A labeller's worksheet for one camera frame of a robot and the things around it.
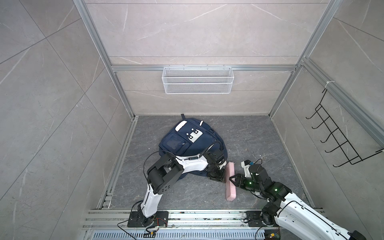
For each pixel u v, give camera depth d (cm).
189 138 98
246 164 75
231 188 76
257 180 62
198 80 101
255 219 73
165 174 50
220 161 79
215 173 77
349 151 64
